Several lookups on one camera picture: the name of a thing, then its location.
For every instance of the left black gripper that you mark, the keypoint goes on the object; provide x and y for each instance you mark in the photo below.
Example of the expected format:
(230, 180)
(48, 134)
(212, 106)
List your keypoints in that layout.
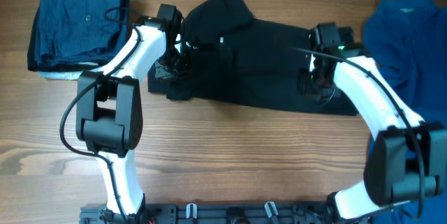
(163, 75)

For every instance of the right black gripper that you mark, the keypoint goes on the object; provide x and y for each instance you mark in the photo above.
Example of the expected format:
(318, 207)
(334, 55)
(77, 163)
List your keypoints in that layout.
(305, 89)

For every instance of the black polo shirt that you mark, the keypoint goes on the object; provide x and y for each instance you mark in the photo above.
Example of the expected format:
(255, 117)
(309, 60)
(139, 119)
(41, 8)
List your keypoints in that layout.
(239, 59)

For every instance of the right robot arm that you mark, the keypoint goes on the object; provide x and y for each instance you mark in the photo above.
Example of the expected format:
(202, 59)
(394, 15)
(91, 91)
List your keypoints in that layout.
(406, 163)

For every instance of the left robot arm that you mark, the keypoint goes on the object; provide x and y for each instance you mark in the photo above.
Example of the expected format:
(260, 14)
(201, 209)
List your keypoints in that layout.
(109, 116)

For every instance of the folded light denim garment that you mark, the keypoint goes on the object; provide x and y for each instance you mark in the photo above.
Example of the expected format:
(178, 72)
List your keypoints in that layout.
(68, 72)

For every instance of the folded dark blue shorts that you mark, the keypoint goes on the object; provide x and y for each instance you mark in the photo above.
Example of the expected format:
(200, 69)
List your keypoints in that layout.
(74, 31)

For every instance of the blue polo shirt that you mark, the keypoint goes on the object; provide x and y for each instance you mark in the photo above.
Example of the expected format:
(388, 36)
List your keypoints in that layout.
(407, 39)

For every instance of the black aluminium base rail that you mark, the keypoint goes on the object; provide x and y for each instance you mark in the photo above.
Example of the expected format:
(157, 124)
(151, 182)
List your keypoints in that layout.
(269, 212)

